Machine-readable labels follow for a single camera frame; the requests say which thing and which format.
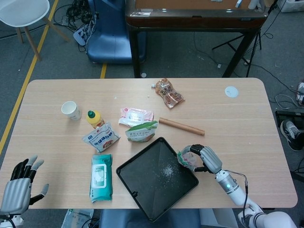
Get spilled white rice grains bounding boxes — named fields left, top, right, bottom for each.
left=159, top=163, right=177, bottom=178

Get small white snack packet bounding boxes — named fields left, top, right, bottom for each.
left=177, top=151, right=198, bottom=171

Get black foot pedal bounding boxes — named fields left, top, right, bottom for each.
left=275, top=110, right=304, bottom=130

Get white power strip with plugs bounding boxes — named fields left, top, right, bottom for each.
left=73, top=14, right=98, bottom=47

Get teal wet wipes pack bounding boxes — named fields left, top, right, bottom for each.
left=89, top=153, right=113, bottom=204

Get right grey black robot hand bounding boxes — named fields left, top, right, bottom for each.
left=180, top=144, right=223, bottom=175

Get white paper cup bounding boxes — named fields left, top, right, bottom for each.
left=61, top=101, right=82, bottom=121

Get tangled black cables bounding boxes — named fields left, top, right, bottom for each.
left=53, top=0, right=95, bottom=27

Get green white corn starch bag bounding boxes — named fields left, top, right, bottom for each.
left=125, top=120, right=159, bottom=143

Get wooden rolling pin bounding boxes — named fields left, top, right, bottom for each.
left=158, top=117, right=205, bottom=136

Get white castor sugar bag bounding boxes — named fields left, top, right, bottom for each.
left=82, top=122, right=121, bottom=153

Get pink wet wipes pack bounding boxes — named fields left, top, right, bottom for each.
left=118, top=107, right=155, bottom=127

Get brown mahjong table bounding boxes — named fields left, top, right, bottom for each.
left=125, top=0, right=270, bottom=78

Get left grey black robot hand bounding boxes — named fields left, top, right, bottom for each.
left=0, top=154, right=50, bottom=214

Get white round table grommet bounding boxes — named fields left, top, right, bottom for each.
left=224, top=85, right=239, bottom=98

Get yellow bottle with green cap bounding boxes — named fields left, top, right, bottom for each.
left=85, top=110, right=105, bottom=130

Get black and grey sneaker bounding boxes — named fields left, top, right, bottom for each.
left=279, top=120, right=304, bottom=152

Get black plastic tray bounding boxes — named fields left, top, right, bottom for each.
left=115, top=136, right=199, bottom=222

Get white chair with wooden legs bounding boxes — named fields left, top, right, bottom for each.
left=0, top=0, right=69, bottom=61

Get clear plastic bag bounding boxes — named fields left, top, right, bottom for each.
left=62, top=208, right=95, bottom=228

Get black tripod stand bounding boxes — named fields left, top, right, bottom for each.
left=212, top=0, right=278, bottom=78

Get brown sauce pouch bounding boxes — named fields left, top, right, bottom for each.
left=152, top=78, right=186, bottom=109

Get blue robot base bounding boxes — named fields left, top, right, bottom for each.
left=86, top=0, right=147, bottom=65

